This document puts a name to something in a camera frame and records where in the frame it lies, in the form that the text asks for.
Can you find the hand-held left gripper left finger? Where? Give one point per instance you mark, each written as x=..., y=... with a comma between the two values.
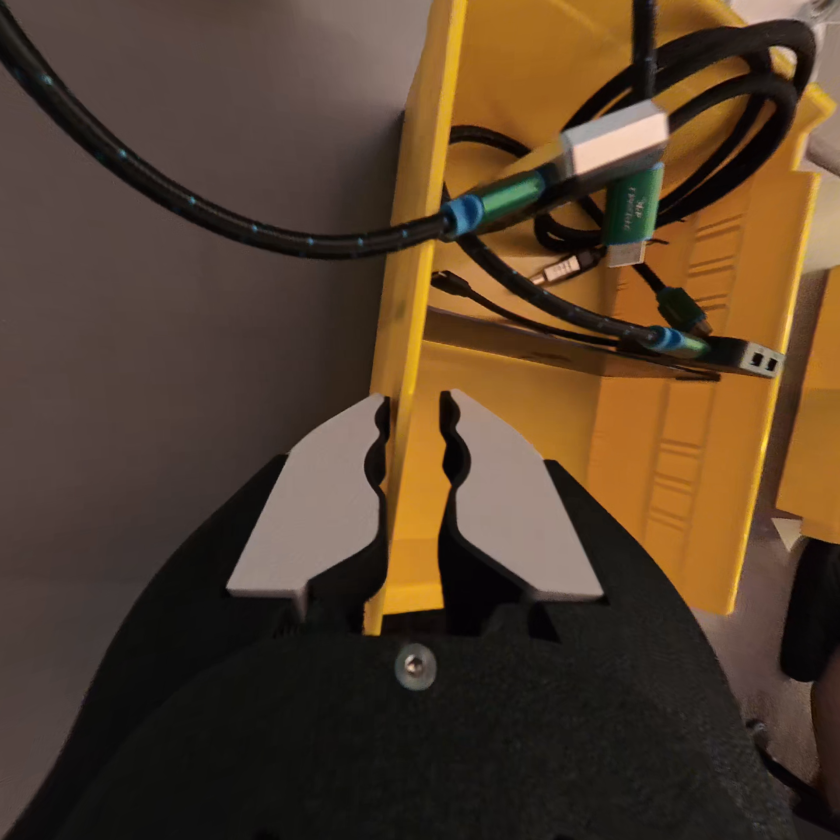
x=315, y=518

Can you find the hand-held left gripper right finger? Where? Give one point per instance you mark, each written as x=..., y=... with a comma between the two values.
x=518, y=525

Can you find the dark grey port hub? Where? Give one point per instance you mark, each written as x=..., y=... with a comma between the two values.
x=741, y=358

